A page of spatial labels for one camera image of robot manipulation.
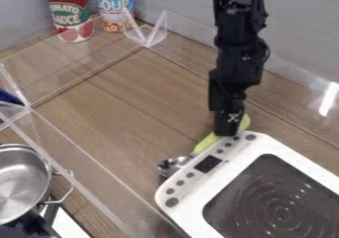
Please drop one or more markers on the clear acrylic left bracket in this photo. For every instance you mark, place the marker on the clear acrylic left bracket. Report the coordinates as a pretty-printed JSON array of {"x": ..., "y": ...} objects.
[{"x": 15, "y": 105}]

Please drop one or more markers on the white and black stove top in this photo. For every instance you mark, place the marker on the white and black stove top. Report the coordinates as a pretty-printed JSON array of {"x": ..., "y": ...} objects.
[{"x": 251, "y": 188}]

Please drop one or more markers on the blue object at left edge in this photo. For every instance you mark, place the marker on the blue object at left edge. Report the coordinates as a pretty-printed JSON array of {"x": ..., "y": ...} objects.
[{"x": 9, "y": 98}]

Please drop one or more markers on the black stove under pot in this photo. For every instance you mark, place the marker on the black stove under pot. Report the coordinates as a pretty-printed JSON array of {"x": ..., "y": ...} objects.
[{"x": 34, "y": 225}]

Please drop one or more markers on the tomato sauce can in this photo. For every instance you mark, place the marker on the tomato sauce can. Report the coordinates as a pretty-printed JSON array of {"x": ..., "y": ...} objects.
[{"x": 73, "y": 20}]

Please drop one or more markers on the clear acrylic corner bracket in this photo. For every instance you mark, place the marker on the clear acrylic corner bracket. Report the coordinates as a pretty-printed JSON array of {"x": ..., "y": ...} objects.
[{"x": 145, "y": 35}]

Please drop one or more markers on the alphabet soup can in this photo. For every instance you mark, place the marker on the alphabet soup can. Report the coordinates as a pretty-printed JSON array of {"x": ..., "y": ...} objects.
[{"x": 111, "y": 10}]

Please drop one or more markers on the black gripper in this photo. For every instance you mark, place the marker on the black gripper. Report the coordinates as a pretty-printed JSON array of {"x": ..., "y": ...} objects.
[{"x": 239, "y": 66}]

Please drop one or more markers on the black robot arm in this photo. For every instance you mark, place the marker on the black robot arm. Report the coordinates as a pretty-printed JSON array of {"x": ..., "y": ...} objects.
[{"x": 239, "y": 20}]

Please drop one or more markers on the green handled metal spoon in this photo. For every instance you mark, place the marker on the green handled metal spoon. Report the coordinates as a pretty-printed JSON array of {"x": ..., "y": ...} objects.
[{"x": 170, "y": 166}]

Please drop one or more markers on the stainless steel pot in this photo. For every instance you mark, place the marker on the stainless steel pot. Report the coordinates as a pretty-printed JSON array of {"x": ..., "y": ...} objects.
[{"x": 26, "y": 182}]

